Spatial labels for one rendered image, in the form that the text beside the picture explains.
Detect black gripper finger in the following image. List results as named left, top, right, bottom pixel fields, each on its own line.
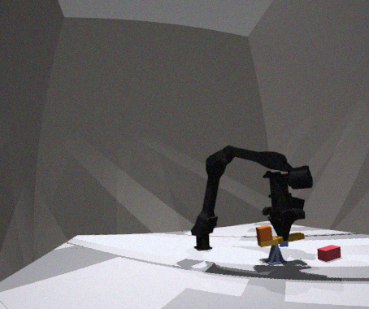
left=276, top=219, right=295, bottom=241
left=268, top=217, right=282, bottom=236

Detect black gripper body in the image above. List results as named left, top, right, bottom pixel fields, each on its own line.
left=263, top=190, right=306, bottom=220

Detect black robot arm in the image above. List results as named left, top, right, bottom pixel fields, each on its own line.
left=191, top=146, right=313, bottom=251

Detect orange rectangular bar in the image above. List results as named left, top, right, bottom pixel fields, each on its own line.
left=255, top=225, right=305, bottom=247

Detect red block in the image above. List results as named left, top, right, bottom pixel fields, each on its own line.
left=317, top=245, right=341, bottom=262

